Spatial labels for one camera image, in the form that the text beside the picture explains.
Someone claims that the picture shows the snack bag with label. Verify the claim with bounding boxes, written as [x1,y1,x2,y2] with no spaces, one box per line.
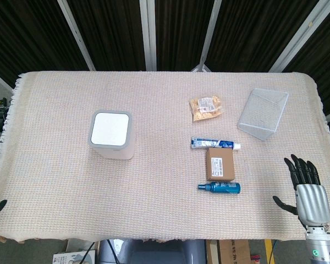
[189,95,224,123]

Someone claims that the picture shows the blue spray bottle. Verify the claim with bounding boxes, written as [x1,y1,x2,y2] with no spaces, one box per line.
[197,181,241,195]

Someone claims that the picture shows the blue white toothpaste tube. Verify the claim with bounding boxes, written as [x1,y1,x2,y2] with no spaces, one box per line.
[190,137,241,151]

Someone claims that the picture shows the brown cardboard carton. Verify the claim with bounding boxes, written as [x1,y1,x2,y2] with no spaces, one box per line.
[206,239,251,264]

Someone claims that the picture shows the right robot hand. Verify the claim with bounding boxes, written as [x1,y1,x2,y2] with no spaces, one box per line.
[272,154,330,230]

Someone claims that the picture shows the white square box container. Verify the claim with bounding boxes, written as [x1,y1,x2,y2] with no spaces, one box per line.
[88,109,135,161]

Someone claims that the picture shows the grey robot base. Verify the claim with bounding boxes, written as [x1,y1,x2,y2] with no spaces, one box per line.
[97,238,207,264]

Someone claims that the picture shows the beige woven tablecloth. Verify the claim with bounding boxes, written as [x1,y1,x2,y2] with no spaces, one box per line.
[0,70,330,244]

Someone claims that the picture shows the brown cardboard box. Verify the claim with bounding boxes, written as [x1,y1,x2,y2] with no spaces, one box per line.
[205,148,235,182]

